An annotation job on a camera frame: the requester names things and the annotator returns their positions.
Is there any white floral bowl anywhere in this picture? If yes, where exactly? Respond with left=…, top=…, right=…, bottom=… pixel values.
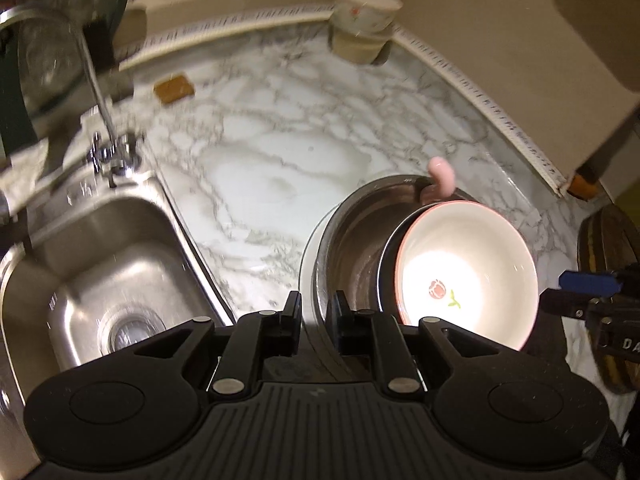
left=394, top=200, right=540, bottom=353

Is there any music note sealing tape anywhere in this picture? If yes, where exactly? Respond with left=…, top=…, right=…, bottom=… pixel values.
left=124, top=2, right=572, bottom=197

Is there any round wooden cutting board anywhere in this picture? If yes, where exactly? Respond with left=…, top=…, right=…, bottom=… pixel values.
left=576, top=204, right=640, bottom=395

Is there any orange sponge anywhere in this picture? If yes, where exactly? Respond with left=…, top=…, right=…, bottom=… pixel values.
left=567, top=172, right=599, bottom=201

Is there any small floral bowl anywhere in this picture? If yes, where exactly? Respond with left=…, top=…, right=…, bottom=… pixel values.
left=332, top=0, right=404, bottom=37

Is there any glass pot lid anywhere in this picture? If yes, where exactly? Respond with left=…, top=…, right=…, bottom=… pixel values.
left=14, top=0, right=134, bottom=122

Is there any chrome faucet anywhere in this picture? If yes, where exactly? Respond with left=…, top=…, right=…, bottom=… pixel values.
left=0, top=4, right=147, bottom=177

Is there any stainless steel sink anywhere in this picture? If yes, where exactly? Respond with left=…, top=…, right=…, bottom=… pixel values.
left=0, top=169, right=237, bottom=463

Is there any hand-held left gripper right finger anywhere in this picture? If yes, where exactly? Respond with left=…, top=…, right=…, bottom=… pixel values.
left=327, top=290, right=502, bottom=397

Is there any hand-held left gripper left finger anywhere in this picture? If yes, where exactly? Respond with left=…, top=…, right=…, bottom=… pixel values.
left=134, top=290, right=304, bottom=397

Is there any stainless steel bowl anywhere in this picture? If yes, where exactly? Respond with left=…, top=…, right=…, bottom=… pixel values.
left=312, top=174, right=482, bottom=377

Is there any clear glass container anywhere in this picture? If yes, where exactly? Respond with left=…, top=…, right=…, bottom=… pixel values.
left=327, top=21, right=397, bottom=65

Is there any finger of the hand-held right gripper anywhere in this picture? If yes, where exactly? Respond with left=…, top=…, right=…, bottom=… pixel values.
left=558, top=269, right=622, bottom=294
left=539, top=287, right=603, bottom=320

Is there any brown sponge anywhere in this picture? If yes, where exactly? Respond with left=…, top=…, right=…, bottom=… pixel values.
left=153, top=74, right=196, bottom=106

